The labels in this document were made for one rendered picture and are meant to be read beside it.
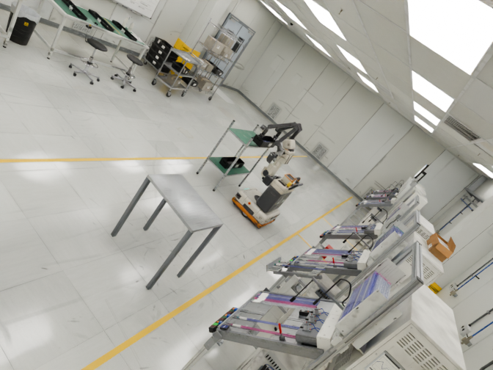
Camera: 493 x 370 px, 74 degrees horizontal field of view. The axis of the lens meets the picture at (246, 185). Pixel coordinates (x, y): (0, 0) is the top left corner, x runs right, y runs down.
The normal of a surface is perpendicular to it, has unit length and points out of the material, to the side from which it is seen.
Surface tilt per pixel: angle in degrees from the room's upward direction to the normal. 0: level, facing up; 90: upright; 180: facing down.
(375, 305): 90
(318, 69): 90
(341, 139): 90
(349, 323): 90
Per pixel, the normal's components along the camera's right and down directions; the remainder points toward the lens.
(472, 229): -0.46, 0.08
